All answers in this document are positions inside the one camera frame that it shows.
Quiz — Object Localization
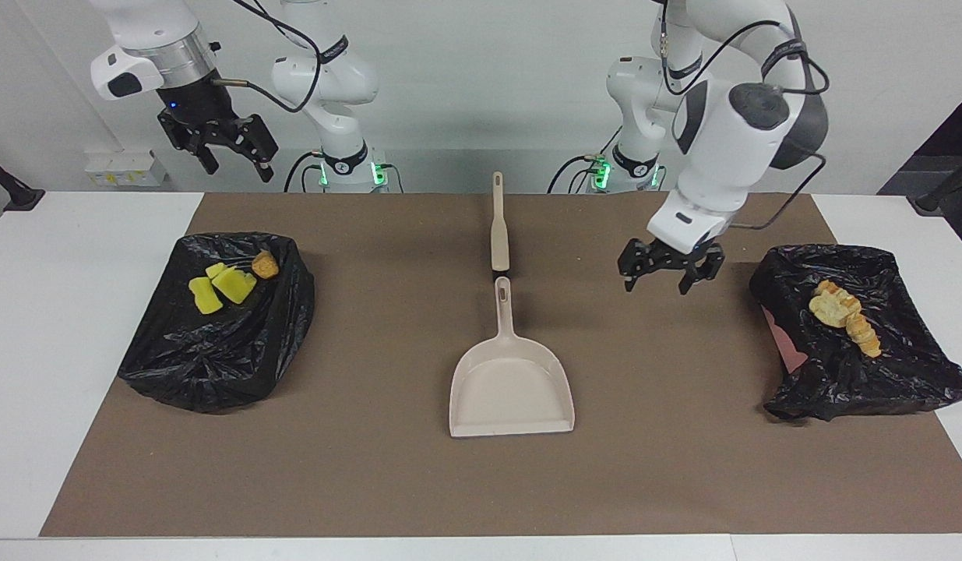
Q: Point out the beige hand brush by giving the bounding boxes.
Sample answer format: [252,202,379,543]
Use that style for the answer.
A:
[490,171,512,273]

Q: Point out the beige plastic dustpan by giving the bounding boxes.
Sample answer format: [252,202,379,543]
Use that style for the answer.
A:
[448,276,576,439]

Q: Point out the pale beige sponge chunk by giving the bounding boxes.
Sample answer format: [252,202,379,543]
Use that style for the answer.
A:
[848,316,883,359]
[816,280,863,312]
[809,296,854,329]

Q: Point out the left arm base cable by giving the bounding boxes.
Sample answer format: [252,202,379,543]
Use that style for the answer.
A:
[547,129,623,194]

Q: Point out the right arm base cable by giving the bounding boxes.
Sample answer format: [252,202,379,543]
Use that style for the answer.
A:
[284,150,326,194]

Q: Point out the white wall socket box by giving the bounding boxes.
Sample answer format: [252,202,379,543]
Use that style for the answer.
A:
[84,150,168,188]

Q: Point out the pink bin with black bag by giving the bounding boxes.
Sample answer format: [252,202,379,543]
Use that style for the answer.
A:
[749,244,962,422]

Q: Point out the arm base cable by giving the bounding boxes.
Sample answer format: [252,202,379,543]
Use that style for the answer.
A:
[284,150,326,194]
[547,129,623,194]

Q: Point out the black stand foot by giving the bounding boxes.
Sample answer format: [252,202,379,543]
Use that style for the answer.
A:
[0,148,45,213]
[915,154,962,216]

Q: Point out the brown table mat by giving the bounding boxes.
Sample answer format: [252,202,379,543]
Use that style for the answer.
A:
[39,192,962,538]

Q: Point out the arm gripper cable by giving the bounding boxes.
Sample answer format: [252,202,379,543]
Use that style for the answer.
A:
[210,0,327,115]
[658,0,832,231]

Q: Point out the right arm gripper cable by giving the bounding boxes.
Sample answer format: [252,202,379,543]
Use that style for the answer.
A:
[210,0,327,115]

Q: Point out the left arm gripper cable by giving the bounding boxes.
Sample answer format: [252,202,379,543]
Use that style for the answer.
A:
[658,0,832,231]

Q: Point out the dark blue panel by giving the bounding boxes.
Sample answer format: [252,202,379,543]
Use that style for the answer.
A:
[876,86,962,262]

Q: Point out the notched yellow sponge piece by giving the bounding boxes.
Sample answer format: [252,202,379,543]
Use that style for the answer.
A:
[213,267,258,305]

